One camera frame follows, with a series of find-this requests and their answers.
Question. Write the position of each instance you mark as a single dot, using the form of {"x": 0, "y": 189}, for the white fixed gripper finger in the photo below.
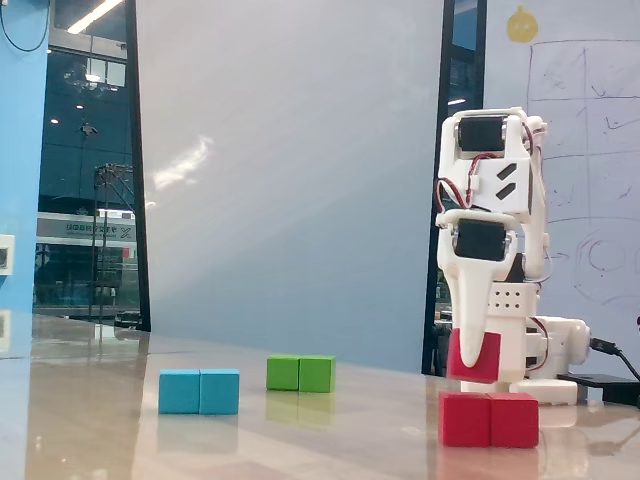
{"x": 471, "y": 320}

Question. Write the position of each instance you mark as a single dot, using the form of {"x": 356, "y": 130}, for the yellow round sticker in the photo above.
{"x": 522, "y": 27}

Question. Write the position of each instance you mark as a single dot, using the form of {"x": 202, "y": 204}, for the red double block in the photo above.
{"x": 487, "y": 420}

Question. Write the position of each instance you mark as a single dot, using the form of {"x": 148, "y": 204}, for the green double block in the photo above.
{"x": 297, "y": 374}

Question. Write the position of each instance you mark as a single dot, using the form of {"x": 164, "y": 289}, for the white wall socket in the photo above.
{"x": 6, "y": 255}

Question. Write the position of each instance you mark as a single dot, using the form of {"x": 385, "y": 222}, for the black flat device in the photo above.
{"x": 600, "y": 378}

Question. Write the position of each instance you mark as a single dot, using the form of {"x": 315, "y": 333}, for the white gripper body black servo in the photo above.
{"x": 479, "y": 241}

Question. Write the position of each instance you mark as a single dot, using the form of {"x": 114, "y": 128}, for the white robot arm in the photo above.
{"x": 512, "y": 350}

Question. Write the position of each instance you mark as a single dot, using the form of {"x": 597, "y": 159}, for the small red cube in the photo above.
{"x": 487, "y": 360}

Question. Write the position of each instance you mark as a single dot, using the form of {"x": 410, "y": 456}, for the blue double block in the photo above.
{"x": 200, "y": 392}

